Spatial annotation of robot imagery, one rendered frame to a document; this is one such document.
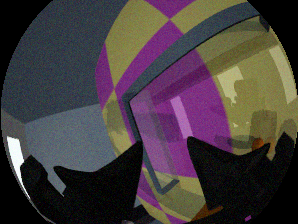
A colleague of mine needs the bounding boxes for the brown ball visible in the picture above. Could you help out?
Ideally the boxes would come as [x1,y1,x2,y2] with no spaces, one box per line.
[251,137,265,151]

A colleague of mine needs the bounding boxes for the clear l-shaped low wall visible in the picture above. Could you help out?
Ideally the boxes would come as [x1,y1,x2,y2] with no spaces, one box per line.
[129,15,269,193]

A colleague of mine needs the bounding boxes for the translucent orange ball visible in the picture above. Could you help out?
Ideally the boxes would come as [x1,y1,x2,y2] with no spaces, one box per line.
[265,136,275,155]

